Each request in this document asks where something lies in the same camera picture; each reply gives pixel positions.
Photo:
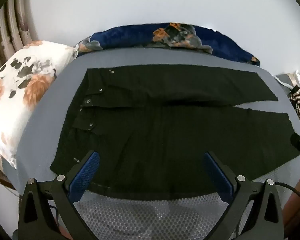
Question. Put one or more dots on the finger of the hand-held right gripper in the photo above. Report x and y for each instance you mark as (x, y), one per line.
(298, 142)

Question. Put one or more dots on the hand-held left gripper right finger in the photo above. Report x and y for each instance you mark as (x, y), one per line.
(216, 175)

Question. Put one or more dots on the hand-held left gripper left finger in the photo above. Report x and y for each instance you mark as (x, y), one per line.
(86, 172)

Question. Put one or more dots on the black pants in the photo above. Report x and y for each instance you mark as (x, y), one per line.
(165, 130)

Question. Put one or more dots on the grey mesh bed sheet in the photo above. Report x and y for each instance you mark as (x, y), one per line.
(40, 142)

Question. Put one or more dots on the brown cloth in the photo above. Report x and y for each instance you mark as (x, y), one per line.
(0, 165)

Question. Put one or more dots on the white floral pillow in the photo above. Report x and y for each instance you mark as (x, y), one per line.
(27, 85)

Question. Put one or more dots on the navy floral pillow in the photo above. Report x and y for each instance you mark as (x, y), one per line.
(130, 36)

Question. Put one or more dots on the beige curtain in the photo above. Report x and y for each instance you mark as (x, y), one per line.
(12, 20)

